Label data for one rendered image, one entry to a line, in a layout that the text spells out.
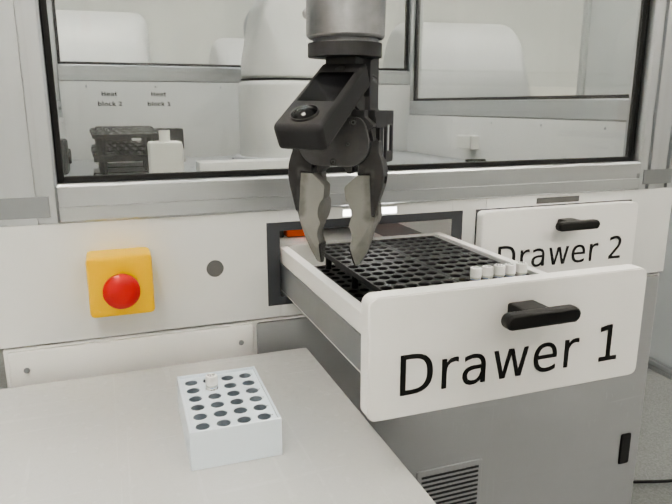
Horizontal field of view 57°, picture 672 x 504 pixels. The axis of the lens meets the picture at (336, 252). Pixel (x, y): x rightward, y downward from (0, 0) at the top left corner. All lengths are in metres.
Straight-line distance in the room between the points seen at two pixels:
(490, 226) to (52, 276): 0.59
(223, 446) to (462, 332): 0.24
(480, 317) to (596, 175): 0.55
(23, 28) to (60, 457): 0.45
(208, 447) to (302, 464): 0.09
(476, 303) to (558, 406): 0.62
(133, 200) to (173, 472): 0.34
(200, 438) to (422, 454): 0.52
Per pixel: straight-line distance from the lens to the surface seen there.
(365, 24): 0.59
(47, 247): 0.79
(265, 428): 0.59
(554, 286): 0.59
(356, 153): 0.59
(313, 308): 0.70
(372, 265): 0.72
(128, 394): 0.76
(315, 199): 0.61
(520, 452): 1.14
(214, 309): 0.82
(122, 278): 0.73
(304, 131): 0.52
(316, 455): 0.61
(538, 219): 0.98
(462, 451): 1.07
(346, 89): 0.56
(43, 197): 0.78
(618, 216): 1.08
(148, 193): 0.78
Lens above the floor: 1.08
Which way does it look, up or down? 13 degrees down
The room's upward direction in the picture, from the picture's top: straight up
